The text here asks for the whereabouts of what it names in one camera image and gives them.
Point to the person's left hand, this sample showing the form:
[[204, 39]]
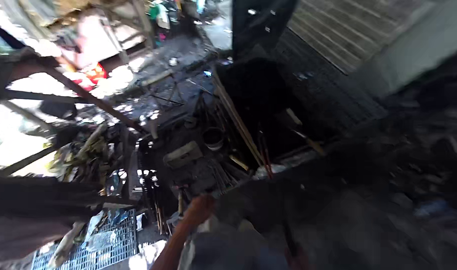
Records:
[[200, 210]]

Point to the red plastic bag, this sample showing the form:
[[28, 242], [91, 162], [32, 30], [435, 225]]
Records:
[[97, 73]]

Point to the pale short wooden piece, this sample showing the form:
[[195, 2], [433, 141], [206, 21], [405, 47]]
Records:
[[294, 116]]

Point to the slatted grey panel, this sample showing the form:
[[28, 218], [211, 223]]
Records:
[[341, 30]]

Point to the light wooden block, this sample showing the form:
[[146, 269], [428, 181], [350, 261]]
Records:
[[183, 154]]

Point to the black open box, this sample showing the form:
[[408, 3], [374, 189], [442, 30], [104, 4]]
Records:
[[266, 93]]

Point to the thick pale log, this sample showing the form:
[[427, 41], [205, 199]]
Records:
[[66, 245]]

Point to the yellowish wooden stick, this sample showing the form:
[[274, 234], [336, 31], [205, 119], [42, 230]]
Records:
[[238, 162]]

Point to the dark slender tool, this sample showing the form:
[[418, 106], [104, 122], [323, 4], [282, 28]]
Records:
[[289, 235]]

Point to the dark round bucket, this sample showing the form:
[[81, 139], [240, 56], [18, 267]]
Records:
[[213, 138]]

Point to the brown wooden pole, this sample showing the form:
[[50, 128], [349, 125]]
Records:
[[97, 100]]

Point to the long wooden plank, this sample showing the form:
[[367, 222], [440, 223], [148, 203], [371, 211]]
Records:
[[237, 120]]

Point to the pile of metal rods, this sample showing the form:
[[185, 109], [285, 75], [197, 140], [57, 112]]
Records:
[[222, 176]]

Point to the dark upright panel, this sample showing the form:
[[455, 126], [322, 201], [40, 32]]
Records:
[[254, 26]]

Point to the pale blue plastic grid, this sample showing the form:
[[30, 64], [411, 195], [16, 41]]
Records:
[[115, 243]]

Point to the person's left fingers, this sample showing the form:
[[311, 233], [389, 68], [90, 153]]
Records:
[[209, 201]]

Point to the person's right hand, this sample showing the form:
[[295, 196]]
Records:
[[297, 260]]

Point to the bundle of thin sticks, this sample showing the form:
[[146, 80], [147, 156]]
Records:
[[159, 215]]

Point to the large dark brown beam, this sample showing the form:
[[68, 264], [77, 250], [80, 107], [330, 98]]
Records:
[[33, 197]]

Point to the pale smooth board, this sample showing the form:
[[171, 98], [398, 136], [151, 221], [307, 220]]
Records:
[[404, 56]]

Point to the person's legs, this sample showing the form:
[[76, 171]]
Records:
[[228, 249]]

